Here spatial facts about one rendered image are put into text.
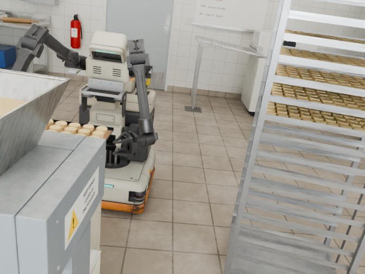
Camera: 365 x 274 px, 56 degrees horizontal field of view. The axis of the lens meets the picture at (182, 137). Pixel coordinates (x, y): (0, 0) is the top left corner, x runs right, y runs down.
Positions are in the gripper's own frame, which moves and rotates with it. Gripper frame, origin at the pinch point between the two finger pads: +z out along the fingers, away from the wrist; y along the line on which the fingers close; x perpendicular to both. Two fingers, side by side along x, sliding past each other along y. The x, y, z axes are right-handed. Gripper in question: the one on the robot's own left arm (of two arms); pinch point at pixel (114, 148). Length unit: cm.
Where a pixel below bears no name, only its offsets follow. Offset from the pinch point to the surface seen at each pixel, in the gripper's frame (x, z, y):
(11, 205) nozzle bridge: -60, 58, -32
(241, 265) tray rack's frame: -35, -66, 75
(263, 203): -38, -65, 30
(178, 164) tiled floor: 97, -137, 97
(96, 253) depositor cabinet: -45, 34, 3
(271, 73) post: -29, -59, -36
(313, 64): -40, -70, -41
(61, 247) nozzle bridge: -63, 51, -22
